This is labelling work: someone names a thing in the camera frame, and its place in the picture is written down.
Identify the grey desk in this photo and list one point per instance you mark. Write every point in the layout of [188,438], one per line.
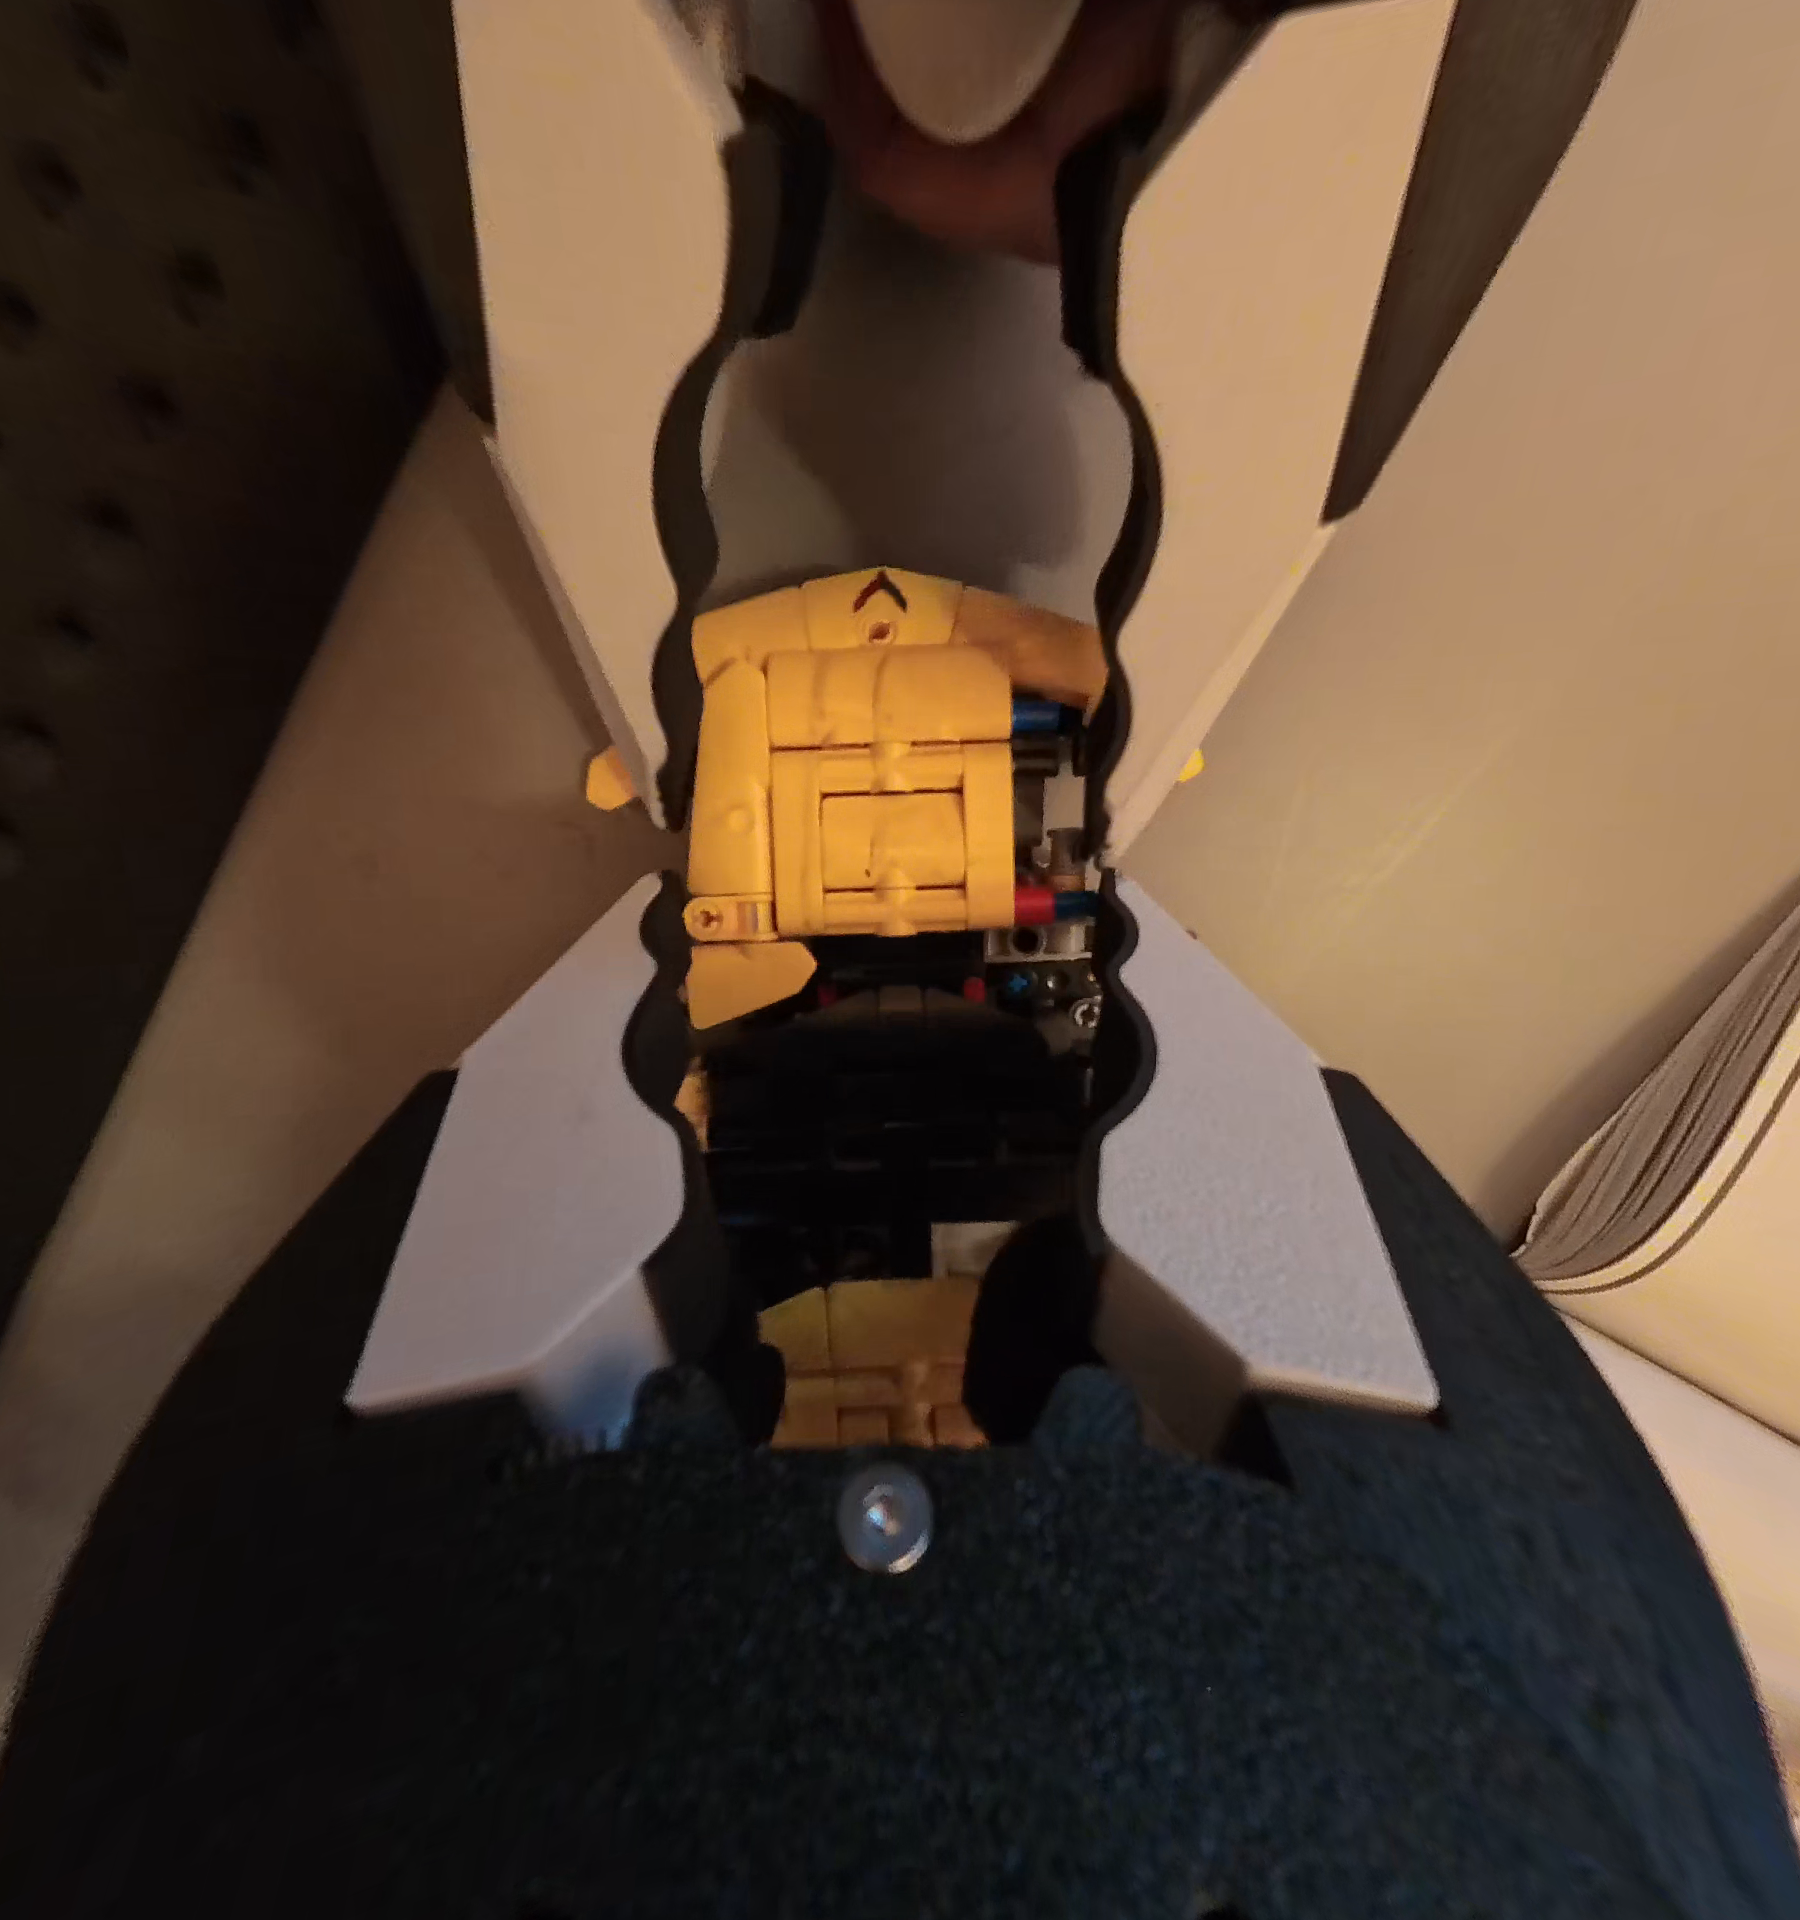
[1514,674]

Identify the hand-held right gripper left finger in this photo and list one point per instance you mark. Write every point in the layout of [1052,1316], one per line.
[525,1245]

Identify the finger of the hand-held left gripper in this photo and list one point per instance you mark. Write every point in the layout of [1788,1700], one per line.
[1261,300]
[585,300]

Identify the yellow brick car model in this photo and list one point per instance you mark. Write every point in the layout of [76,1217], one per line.
[870,780]

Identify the open instruction booklet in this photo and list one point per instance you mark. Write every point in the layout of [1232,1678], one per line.
[1741,1170]

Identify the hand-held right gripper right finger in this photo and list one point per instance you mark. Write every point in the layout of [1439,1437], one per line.
[1244,1245]

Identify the person's left hand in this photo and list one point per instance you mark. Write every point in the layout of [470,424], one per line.
[961,194]

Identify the black perforated panel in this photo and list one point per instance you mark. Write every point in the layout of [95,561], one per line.
[90,451]

